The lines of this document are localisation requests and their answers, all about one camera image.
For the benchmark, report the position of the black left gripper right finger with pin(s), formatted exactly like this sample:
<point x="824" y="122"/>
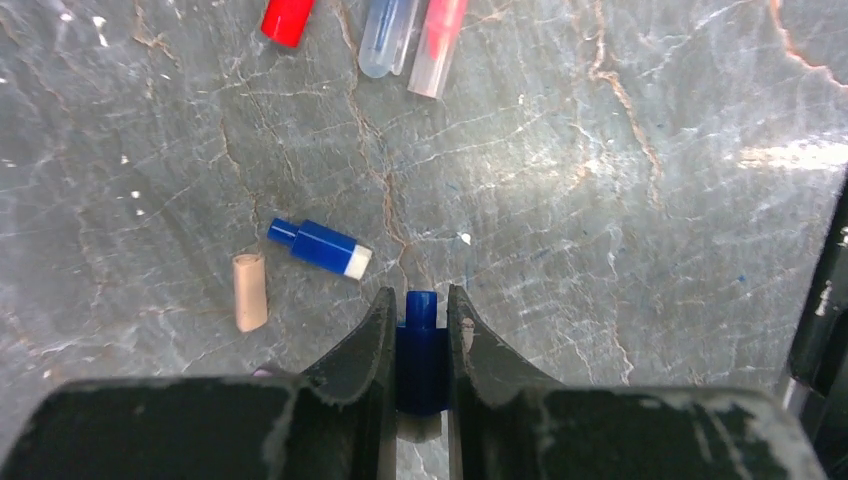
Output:
<point x="510" y="420"/>

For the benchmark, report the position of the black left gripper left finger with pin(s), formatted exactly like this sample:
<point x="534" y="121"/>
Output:
<point x="334" y="420"/>

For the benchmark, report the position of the small blue marker cap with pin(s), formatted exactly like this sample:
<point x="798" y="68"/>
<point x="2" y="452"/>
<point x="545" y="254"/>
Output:
<point x="421" y="369"/>

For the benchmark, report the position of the beige marker cap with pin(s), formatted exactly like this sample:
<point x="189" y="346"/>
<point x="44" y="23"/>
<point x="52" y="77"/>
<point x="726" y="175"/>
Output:
<point x="250" y="296"/>

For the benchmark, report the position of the blue white marker cap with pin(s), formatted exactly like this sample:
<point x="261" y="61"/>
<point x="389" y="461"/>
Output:
<point x="322" y="247"/>

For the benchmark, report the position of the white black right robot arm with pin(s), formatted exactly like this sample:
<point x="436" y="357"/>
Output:
<point x="814" y="382"/>

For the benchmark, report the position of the pink pen clear cap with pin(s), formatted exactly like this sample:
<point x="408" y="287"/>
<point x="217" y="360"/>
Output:
<point x="441" y="27"/>

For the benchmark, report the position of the blue long nib marker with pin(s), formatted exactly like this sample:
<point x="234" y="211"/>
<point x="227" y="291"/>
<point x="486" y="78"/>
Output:
<point x="386" y="37"/>

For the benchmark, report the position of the red cap white marker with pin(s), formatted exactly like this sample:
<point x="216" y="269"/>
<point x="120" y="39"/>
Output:
<point x="284" y="21"/>

